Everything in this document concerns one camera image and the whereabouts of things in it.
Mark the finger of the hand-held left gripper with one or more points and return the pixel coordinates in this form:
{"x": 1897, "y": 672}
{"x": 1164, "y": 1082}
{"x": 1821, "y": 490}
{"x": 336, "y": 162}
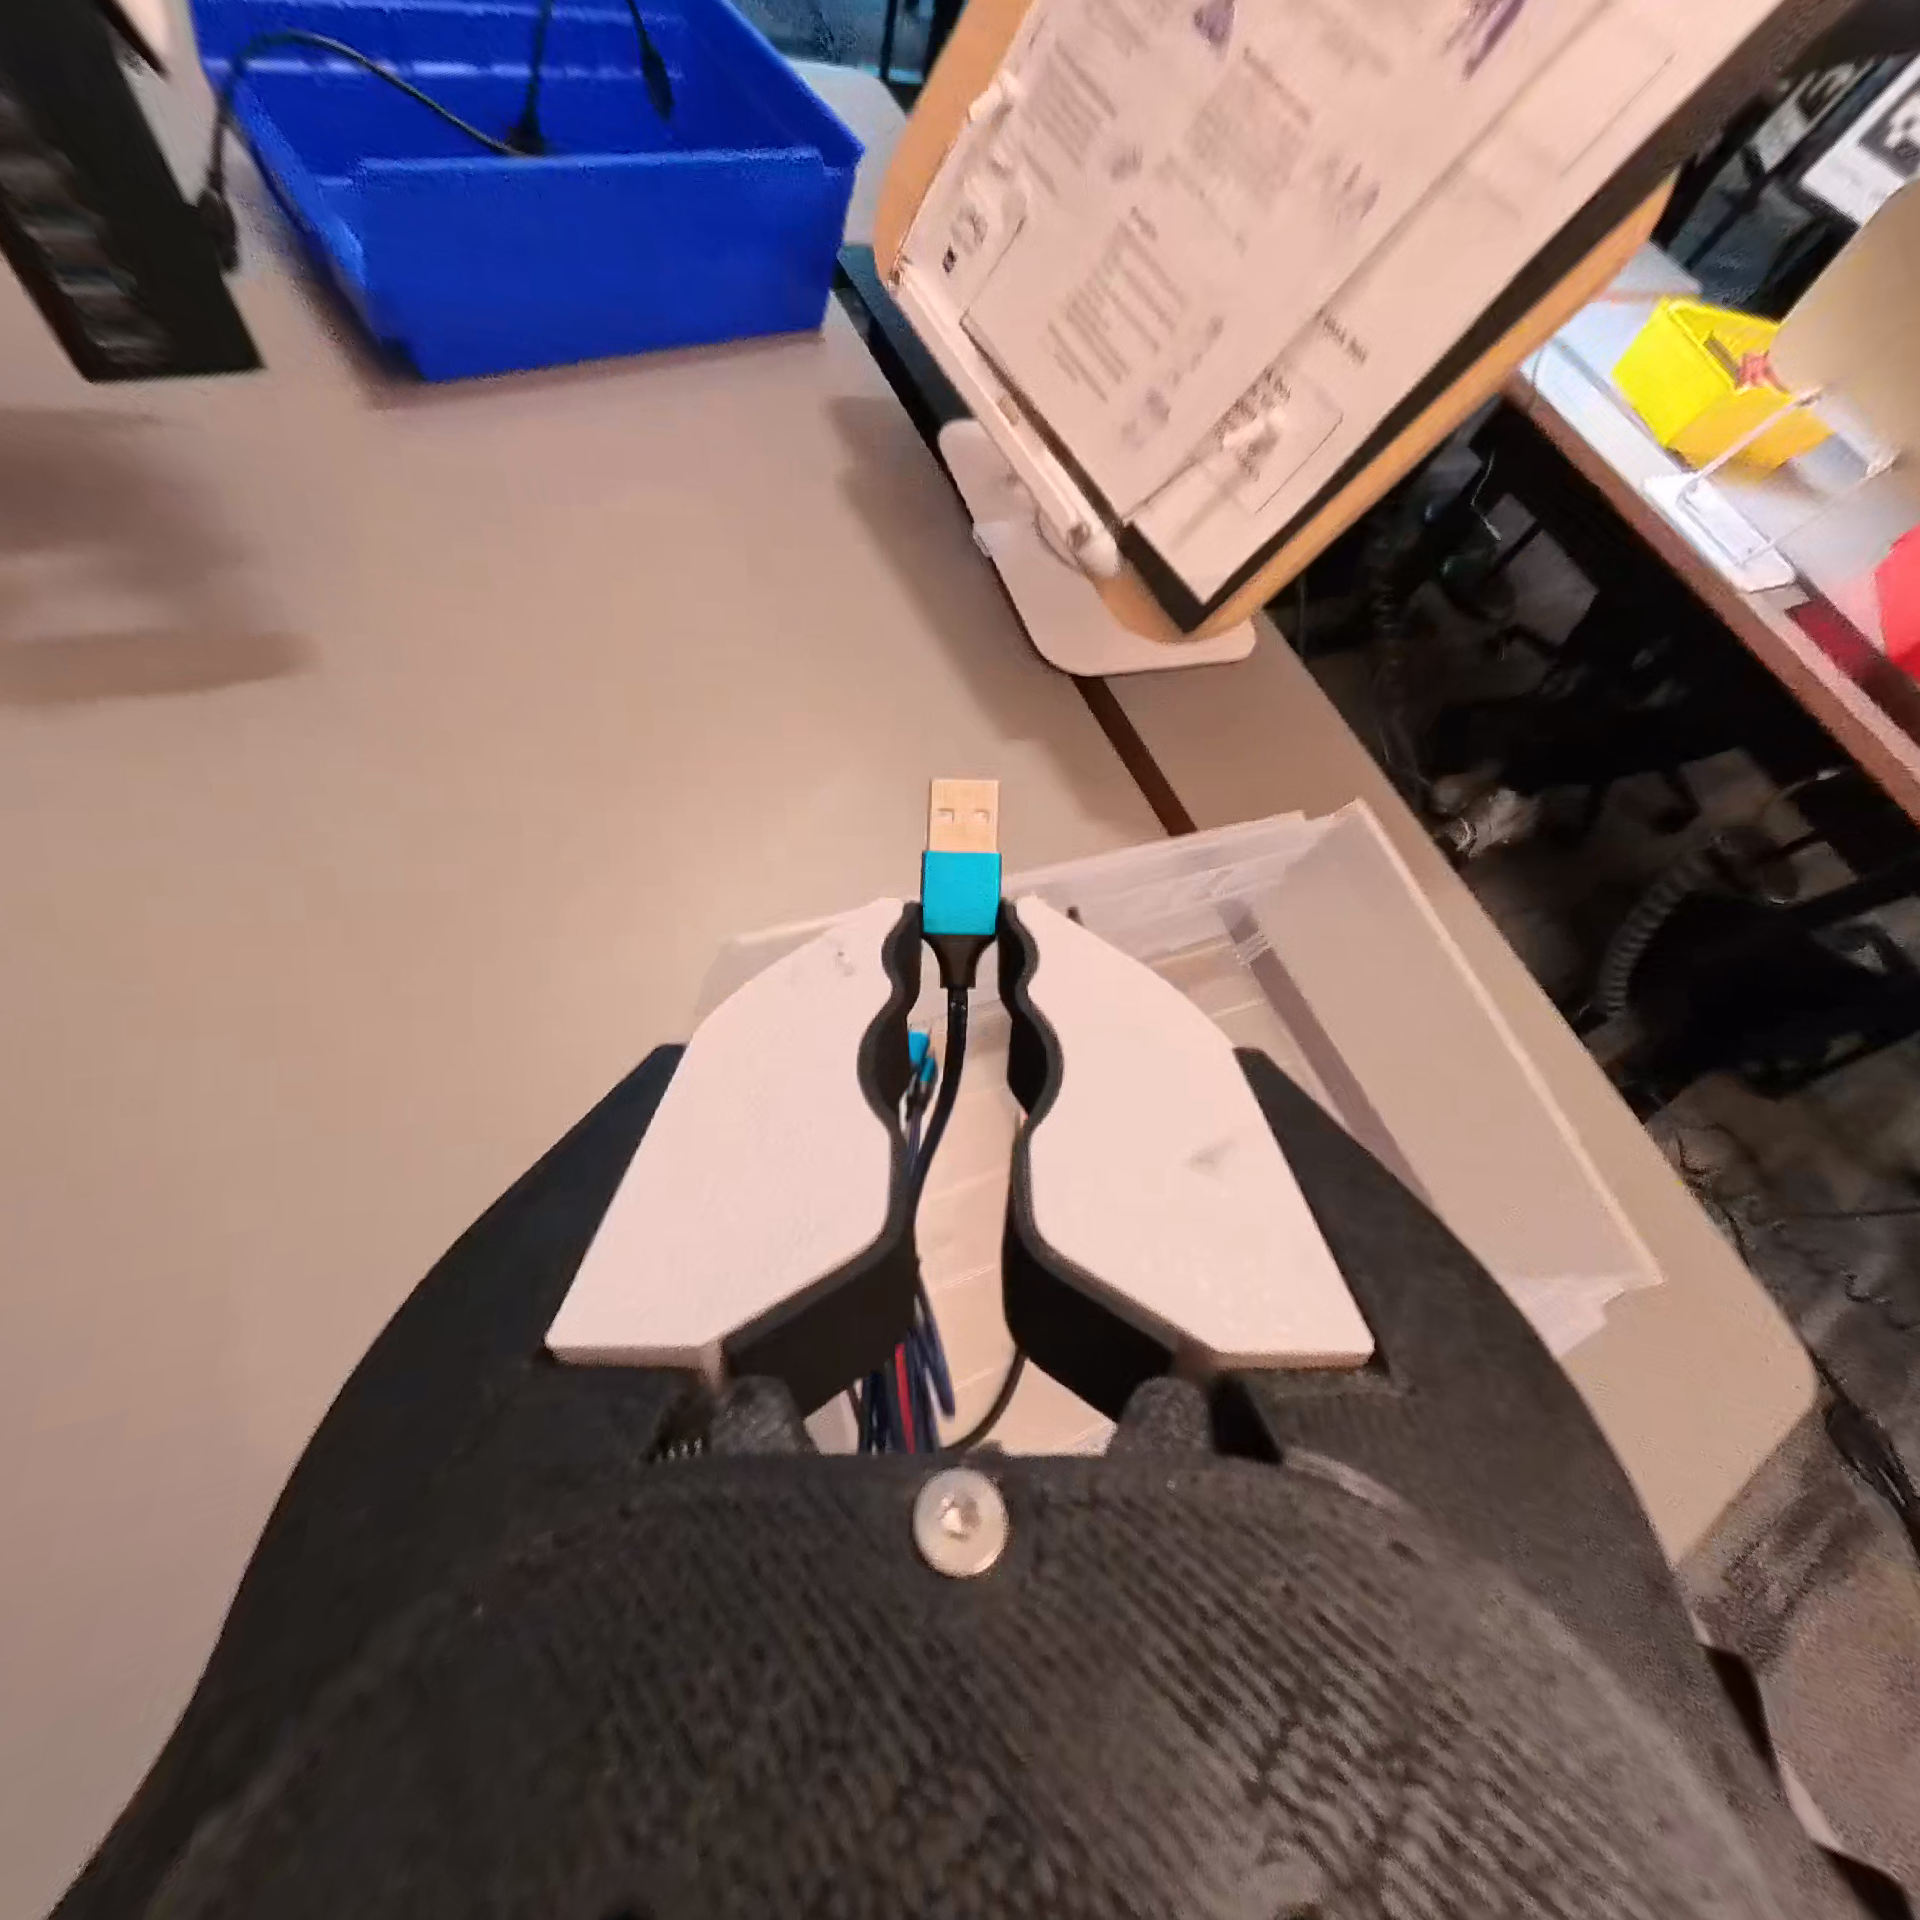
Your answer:
{"x": 141, "y": 27}

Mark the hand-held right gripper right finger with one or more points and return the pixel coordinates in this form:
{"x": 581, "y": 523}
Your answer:
{"x": 1172, "y": 1199}

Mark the neighbouring work table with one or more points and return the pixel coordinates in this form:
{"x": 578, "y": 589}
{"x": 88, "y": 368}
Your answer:
{"x": 1598, "y": 427}

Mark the clear plastic tray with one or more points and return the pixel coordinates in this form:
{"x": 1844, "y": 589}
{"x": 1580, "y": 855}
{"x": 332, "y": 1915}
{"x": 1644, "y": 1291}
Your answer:
{"x": 1423, "y": 1079}

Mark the acrylic stand with board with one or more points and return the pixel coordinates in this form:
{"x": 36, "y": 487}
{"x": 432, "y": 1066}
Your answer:
{"x": 1852, "y": 315}

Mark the yellow plastic bin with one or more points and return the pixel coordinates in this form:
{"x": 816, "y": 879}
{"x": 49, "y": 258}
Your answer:
{"x": 1694, "y": 375}

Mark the black white marker tags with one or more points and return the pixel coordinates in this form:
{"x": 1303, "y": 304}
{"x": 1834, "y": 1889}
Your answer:
{"x": 1881, "y": 141}

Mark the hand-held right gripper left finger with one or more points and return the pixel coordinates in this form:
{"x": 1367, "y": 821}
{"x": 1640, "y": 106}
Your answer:
{"x": 751, "y": 1184}

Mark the large white instruction sheet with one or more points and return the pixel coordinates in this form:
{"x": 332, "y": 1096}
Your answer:
{"x": 1501, "y": 194}

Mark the blue header exercise sheet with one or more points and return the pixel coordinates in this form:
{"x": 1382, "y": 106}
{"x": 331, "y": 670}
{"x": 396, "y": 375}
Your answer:
{"x": 1200, "y": 225}

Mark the red box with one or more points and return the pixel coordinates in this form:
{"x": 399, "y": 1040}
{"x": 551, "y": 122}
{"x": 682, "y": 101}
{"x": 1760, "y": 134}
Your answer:
{"x": 1881, "y": 600}

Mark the wooden document stand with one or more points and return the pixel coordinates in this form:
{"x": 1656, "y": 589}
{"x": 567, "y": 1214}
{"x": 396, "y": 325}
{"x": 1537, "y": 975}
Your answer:
{"x": 936, "y": 134}

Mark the slim black USB hub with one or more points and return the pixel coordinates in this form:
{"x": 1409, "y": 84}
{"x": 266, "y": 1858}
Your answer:
{"x": 105, "y": 225}

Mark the blue plastic bin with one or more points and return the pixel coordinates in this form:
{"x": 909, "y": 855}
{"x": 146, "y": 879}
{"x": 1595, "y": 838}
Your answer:
{"x": 599, "y": 252}

